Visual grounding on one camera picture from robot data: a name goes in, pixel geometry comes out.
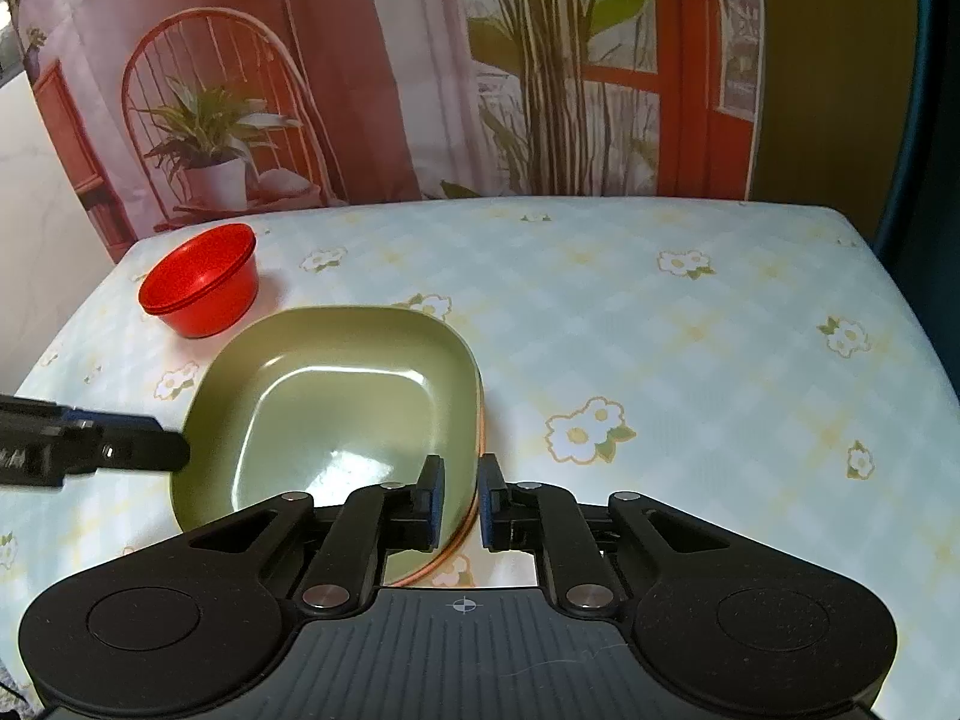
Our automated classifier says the teal curtain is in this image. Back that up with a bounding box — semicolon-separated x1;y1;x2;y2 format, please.
874;0;960;295

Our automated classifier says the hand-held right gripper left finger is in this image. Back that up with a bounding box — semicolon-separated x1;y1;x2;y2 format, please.
187;454;448;620

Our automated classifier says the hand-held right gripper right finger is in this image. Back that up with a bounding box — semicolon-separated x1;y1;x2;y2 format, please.
478;454;722;620

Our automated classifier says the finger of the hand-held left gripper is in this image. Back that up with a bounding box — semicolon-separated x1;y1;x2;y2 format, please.
0;393;191;494

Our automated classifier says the floral checked tablecloth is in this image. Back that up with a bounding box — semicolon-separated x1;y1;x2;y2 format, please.
0;197;960;720

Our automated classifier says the orange square plate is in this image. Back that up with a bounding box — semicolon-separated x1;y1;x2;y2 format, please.
386;360;491;590

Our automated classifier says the printed room backdrop cloth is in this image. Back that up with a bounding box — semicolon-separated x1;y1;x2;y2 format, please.
0;0;763;265

